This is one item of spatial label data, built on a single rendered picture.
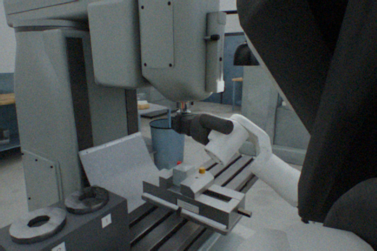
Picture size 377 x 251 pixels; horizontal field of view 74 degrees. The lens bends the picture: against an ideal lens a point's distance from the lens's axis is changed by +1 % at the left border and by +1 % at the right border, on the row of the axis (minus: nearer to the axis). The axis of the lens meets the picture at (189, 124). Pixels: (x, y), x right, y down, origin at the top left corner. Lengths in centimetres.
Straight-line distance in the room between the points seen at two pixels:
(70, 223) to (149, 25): 51
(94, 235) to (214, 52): 52
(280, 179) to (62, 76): 75
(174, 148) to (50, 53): 229
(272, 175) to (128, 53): 51
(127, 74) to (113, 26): 14
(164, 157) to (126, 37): 247
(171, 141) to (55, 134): 213
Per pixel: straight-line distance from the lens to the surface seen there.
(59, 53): 96
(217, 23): 70
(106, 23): 83
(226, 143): 58
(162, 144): 305
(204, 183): 83
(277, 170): 58
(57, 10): 106
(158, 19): 71
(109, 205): 59
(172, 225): 82
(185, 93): 69
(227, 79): 787
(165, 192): 87
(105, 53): 84
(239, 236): 97
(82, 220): 56
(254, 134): 60
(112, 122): 108
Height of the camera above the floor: 143
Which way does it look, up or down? 15 degrees down
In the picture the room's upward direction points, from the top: straight up
